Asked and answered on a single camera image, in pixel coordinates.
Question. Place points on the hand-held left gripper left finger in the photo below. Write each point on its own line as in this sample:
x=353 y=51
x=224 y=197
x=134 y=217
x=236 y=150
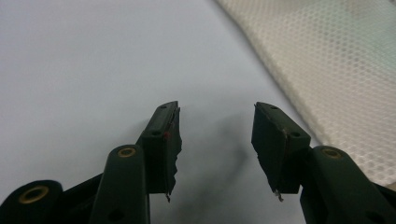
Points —
x=157 y=155

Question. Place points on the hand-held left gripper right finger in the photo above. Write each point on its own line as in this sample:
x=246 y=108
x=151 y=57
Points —
x=280 y=155

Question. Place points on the clear plastic zip bag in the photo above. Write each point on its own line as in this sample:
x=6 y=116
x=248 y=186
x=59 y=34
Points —
x=327 y=62

